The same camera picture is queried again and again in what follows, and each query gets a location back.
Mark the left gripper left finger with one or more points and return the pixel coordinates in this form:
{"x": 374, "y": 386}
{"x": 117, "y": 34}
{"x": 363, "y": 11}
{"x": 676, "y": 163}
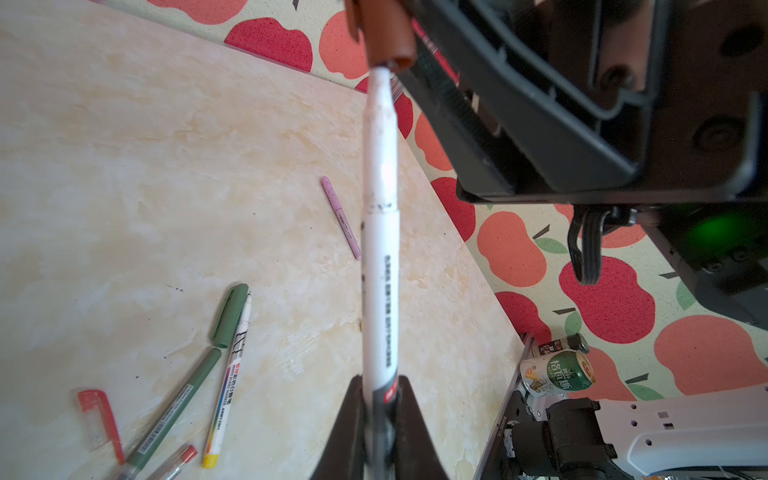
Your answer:
{"x": 343, "y": 457}

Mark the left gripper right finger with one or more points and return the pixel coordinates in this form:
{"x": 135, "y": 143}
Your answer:
{"x": 415, "y": 454}

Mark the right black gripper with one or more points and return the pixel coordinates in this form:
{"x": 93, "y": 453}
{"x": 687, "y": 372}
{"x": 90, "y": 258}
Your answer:
{"x": 646, "y": 101}

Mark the brown pen cap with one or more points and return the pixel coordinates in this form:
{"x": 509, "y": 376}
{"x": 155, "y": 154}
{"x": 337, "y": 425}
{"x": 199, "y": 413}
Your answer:
{"x": 385, "y": 27}

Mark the white pen brown end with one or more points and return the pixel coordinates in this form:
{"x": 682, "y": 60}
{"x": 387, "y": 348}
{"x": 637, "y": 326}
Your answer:
{"x": 380, "y": 243}

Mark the pink fountain pen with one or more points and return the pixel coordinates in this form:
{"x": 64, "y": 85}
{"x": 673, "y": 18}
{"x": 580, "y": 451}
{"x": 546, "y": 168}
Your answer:
{"x": 340, "y": 216}

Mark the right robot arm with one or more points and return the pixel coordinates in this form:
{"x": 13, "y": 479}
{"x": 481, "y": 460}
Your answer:
{"x": 672, "y": 297}

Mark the red gel pen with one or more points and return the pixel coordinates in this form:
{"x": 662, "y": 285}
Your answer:
{"x": 173, "y": 466}

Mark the green pen cap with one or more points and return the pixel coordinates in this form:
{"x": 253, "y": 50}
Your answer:
{"x": 223, "y": 335}

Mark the green marker pen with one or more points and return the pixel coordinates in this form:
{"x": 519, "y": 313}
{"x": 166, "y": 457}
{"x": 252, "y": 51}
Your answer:
{"x": 147, "y": 447}

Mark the clear red pen cap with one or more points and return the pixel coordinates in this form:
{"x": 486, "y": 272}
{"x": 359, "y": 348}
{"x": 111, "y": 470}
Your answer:
{"x": 99, "y": 422}

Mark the green drink can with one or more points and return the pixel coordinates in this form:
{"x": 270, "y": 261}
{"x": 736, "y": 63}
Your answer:
{"x": 564, "y": 372}

